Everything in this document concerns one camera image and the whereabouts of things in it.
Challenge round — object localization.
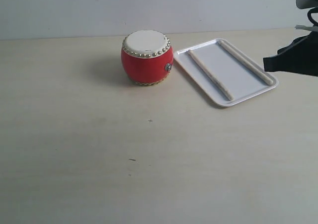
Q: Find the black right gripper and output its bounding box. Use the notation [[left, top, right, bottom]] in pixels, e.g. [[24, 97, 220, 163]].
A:
[[263, 32, 318, 76]]

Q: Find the wooden drumstick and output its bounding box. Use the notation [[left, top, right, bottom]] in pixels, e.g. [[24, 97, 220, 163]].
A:
[[187, 50, 234, 101], [218, 40, 274, 85]]

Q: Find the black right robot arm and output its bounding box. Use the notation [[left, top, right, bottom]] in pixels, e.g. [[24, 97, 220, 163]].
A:
[[263, 0, 318, 76]]

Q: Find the small red drum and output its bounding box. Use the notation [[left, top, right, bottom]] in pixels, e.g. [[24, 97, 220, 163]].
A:
[[121, 30, 173, 85]]

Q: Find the white rectangular plastic tray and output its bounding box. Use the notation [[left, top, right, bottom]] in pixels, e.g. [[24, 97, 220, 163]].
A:
[[174, 38, 279, 107]]

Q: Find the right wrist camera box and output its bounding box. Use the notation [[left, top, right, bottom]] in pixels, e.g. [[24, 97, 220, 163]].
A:
[[295, 25, 318, 32]]

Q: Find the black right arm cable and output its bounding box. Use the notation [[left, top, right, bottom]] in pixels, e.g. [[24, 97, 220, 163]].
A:
[[306, 8, 318, 27]]

